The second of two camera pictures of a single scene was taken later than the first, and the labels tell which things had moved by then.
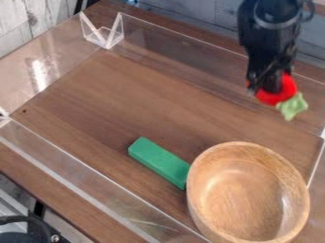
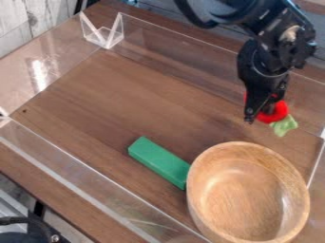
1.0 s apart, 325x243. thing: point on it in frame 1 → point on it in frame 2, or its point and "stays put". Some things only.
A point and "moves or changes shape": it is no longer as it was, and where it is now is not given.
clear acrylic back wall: [206, 65] stays put
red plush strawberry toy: [272, 98] moves or changes shape
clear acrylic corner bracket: [103, 37] stays put
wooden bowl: [246, 195] stays put
